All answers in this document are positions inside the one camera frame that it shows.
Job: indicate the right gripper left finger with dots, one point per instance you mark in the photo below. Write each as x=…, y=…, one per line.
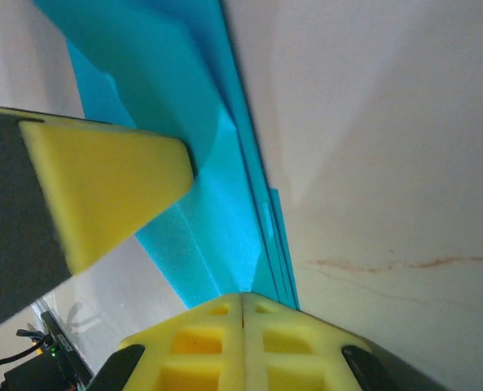
x=192, y=350

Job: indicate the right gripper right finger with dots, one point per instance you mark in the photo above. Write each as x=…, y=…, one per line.
x=298, y=354

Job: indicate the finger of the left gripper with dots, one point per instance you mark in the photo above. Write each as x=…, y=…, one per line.
x=102, y=183

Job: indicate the blue paper sheet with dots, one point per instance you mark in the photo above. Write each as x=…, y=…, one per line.
x=163, y=81

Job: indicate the black left wiring connector block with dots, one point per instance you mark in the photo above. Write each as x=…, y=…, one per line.
x=21, y=374

